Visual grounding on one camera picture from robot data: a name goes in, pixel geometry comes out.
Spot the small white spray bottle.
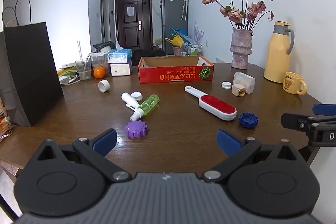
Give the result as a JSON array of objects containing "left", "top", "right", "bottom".
[{"left": 121, "top": 92, "right": 139, "bottom": 111}]

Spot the red and white lint brush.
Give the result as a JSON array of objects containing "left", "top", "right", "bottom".
[{"left": 184, "top": 86, "right": 237, "bottom": 121}]

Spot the blue tissue pack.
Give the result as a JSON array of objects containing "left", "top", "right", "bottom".
[{"left": 107, "top": 40, "right": 133, "bottom": 64}]

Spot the black and white appliance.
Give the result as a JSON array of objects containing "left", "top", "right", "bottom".
[{"left": 93, "top": 41, "right": 114, "bottom": 53}]

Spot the grey refrigerator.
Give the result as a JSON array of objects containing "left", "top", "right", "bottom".
[{"left": 161, "top": 0, "right": 189, "bottom": 56}]

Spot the white tissue pack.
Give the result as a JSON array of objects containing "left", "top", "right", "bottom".
[{"left": 110, "top": 63, "right": 132, "bottom": 77}]

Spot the yellow green packet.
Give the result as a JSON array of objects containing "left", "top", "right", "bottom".
[{"left": 57, "top": 63, "right": 77, "bottom": 77}]

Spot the pink textured vase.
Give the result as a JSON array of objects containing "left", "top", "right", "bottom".
[{"left": 230, "top": 28, "right": 254, "bottom": 69}]

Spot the yellow watering can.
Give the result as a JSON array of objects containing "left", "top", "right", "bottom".
[{"left": 164, "top": 35, "right": 184, "bottom": 46}]

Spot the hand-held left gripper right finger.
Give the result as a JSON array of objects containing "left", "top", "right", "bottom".
[{"left": 202, "top": 129, "right": 302, "bottom": 184}]

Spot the orange fruit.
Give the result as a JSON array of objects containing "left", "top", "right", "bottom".
[{"left": 93, "top": 67, "right": 106, "bottom": 79}]

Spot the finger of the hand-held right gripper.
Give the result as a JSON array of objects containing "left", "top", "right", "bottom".
[
  {"left": 312, "top": 103, "right": 336, "bottom": 123},
  {"left": 280, "top": 113, "right": 319, "bottom": 132}
]

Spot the blue ridged cap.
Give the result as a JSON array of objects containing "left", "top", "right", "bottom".
[{"left": 239, "top": 112, "right": 260, "bottom": 129}]

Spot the clear glass cup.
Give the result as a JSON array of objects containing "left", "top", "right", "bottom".
[{"left": 75, "top": 59, "right": 92, "bottom": 81}]

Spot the white smooth cylindrical cap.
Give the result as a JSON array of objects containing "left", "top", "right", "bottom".
[{"left": 98, "top": 80, "right": 111, "bottom": 93}]

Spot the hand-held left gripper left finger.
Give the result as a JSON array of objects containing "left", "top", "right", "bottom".
[{"left": 37, "top": 128, "right": 132, "bottom": 183}]

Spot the clear plastic snack jar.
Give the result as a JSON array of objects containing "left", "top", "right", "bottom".
[{"left": 91, "top": 51, "right": 111, "bottom": 75}]

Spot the green spray bottle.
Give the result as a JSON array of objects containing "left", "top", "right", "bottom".
[{"left": 130, "top": 94, "right": 160, "bottom": 122}]

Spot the dried pink rose bouquet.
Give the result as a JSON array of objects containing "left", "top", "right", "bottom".
[{"left": 201, "top": 0, "right": 281, "bottom": 30}]

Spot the dark brown entrance door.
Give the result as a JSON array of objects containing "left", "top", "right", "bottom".
[{"left": 115, "top": 0, "right": 153, "bottom": 51}]

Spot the red cardboard box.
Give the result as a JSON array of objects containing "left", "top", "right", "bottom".
[{"left": 138, "top": 55, "right": 214, "bottom": 84}]

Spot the yellow bear mug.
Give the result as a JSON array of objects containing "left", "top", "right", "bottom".
[{"left": 282, "top": 72, "right": 307, "bottom": 95}]

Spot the orange snack packet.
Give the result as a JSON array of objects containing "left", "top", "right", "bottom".
[{"left": 0, "top": 98, "right": 16, "bottom": 142}]

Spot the side room doorway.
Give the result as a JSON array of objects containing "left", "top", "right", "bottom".
[{"left": 100, "top": 0, "right": 111, "bottom": 43}]

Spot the cream cube charger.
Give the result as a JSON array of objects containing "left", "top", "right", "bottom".
[{"left": 231, "top": 84, "right": 247, "bottom": 97}]

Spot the blue plastic rack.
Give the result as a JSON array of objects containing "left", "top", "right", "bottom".
[{"left": 169, "top": 27, "right": 188, "bottom": 38}]

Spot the purple ridged cap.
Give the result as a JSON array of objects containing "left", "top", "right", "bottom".
[{"left": 125, "top": 120, "right": 149, "bottom": 139}]

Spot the black paper bag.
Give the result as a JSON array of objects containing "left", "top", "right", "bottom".
[{"left": 2, "top": 0, "right": 64, "bottom": 127}]

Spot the yellow thermos jug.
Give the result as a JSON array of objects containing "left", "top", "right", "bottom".
[{"left": 263, "top": 21, "right": 295, "bottom": 83}]

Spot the purple feather decoration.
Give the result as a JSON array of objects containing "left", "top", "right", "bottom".
[{"left": 193, "top": 21, "right": 205, "bottom": 43}]

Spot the black backpack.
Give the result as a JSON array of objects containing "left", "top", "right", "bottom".
[{"left": 131, "top": 49, "right": 166, "bottom": 66}]

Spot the wire cart with bottles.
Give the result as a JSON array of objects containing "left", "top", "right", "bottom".
[{"left": 183, "top": 43, "right": 202, "bottom": 56}]

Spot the white translucent plastic container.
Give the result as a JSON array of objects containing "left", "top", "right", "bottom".
[{"left": 233, "top": 72, "right": 256, "bottom": 94}]

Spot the white folded umbrella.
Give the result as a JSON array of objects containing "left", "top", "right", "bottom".
[{"left": 181, "top": 0, "right": 189, "bottom": 21}]

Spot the white charger with cable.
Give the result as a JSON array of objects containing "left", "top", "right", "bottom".
[{"left": 58, "top": 70, "right": 80, "bottom": 86}]

